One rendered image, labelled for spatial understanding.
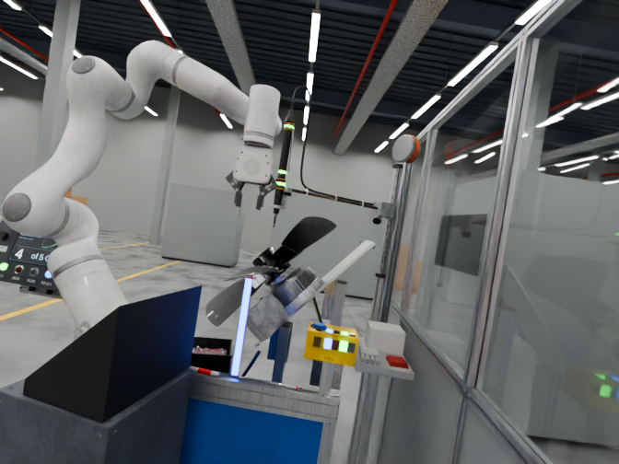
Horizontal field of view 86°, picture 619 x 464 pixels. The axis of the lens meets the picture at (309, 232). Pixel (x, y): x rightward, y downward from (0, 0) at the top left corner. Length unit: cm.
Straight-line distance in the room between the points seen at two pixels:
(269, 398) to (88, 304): 60
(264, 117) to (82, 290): 62
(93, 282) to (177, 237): 809
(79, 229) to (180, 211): 794
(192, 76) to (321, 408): 105
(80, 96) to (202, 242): 788
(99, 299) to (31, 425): 28
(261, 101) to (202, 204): 796
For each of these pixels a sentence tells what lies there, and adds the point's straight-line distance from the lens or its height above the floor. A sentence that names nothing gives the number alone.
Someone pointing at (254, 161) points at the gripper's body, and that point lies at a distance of 92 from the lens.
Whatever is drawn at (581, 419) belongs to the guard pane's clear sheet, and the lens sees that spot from 82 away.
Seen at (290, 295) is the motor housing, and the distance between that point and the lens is 144.
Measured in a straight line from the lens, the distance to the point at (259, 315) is 139.
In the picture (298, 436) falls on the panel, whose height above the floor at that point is 71.
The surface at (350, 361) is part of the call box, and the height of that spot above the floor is 100.
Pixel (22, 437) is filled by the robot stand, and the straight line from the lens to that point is 103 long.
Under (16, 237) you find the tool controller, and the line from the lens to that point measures 142.
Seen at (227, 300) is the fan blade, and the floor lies 101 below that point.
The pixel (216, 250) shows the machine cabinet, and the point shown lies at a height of 39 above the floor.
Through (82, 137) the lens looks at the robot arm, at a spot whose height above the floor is 153.
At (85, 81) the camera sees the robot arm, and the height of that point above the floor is 167.
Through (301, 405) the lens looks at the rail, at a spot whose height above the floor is 82.
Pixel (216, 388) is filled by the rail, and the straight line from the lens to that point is 121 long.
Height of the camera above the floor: 139
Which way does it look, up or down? 1 degrees down
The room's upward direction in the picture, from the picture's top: 9 degrees clockwise
